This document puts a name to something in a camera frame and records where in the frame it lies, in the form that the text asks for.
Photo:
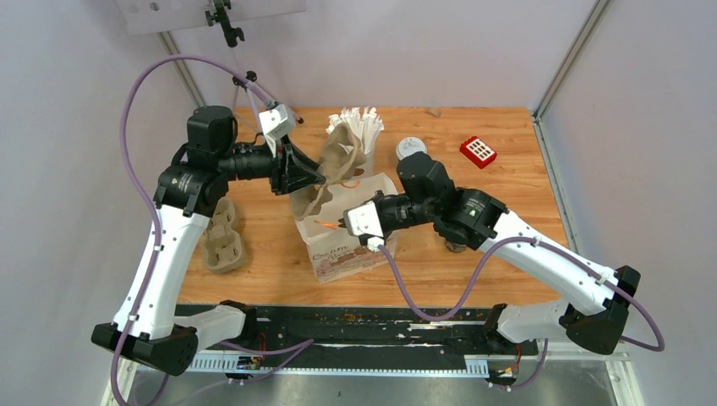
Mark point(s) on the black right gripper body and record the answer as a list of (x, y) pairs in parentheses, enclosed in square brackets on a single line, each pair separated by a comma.
[(399, 212)]

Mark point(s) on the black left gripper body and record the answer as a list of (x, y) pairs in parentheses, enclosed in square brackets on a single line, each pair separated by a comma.
[(279, 164)]

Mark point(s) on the white coffee cup lid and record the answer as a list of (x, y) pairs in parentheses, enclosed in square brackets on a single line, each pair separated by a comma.
[(409, 146)]

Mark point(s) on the brown cup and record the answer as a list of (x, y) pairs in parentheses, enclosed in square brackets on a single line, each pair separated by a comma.
[(454, 247)]

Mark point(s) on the paper takeout bag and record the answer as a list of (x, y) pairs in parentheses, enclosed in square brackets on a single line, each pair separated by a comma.
[(333, 253)]

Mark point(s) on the cardboard cup carrier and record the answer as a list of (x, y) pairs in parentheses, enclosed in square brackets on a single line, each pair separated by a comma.
[(340, 156), (223, 249)]

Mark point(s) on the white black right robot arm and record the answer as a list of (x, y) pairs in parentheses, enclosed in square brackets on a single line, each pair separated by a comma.
[(595, 300)]

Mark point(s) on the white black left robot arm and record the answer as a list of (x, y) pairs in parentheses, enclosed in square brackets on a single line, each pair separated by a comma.
[(146, 328)]

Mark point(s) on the white cup of straws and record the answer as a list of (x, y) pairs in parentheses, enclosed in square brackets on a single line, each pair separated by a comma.
[(366, 125)]

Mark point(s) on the red white toy block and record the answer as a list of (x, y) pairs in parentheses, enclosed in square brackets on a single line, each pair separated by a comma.
[(477, 152)]

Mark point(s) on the white perforated board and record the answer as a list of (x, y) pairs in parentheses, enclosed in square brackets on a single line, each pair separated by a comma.
[(153, 16)]

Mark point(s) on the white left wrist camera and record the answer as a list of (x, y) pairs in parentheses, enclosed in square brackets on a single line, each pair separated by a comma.
[(275, 123)]

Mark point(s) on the aluminium rail frame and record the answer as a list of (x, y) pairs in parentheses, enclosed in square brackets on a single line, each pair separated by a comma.
[(224, 377)]

